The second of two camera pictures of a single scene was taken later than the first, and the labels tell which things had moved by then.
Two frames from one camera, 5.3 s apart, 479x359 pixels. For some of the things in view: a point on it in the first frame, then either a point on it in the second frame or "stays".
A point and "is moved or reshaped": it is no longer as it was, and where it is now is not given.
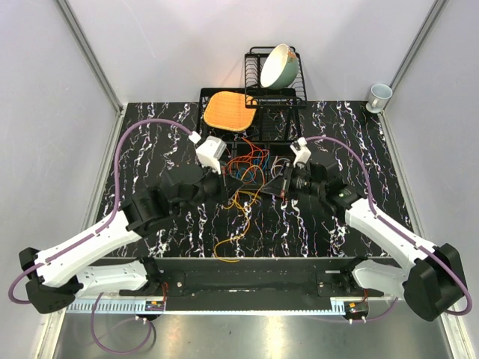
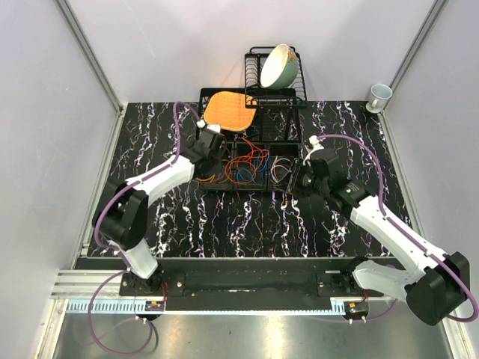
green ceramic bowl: (280, 67) stays
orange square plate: (227, 110) stays
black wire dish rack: (277, 117) stays
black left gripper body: (213, 186) → (216, 162)
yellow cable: (242, 235) is moved or reshaped
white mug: (379, 93) stays
